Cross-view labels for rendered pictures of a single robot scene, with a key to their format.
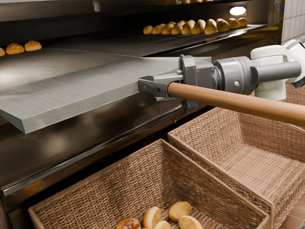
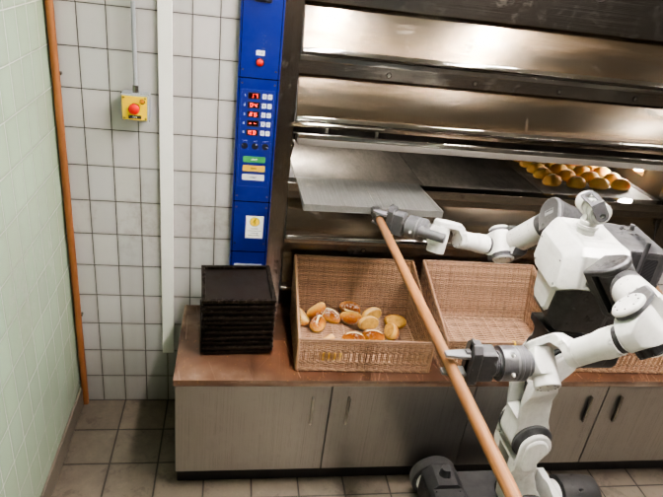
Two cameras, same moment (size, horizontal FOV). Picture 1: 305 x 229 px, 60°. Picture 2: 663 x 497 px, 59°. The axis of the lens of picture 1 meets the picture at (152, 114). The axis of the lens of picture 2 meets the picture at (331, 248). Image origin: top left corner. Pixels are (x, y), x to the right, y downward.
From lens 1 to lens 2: 1.72 m
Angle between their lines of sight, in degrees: 29
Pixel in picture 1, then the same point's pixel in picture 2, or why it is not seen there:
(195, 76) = (392, 218)
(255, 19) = (648, 185)
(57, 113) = (320, 207)
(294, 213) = not seen: hidden behind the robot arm
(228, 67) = (409, 221)
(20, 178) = (297, 234)
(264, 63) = (432, 228)
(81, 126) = (348, 219)
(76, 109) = (330, 208)
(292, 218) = not seen: hidden behind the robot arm
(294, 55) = (494, 236)
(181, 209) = (395, 319)
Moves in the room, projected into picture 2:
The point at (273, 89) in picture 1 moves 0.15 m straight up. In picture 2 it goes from (432, 245) to (440, 206)
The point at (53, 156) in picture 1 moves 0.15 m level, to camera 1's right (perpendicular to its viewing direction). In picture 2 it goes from (321, 231) to (349, 242)
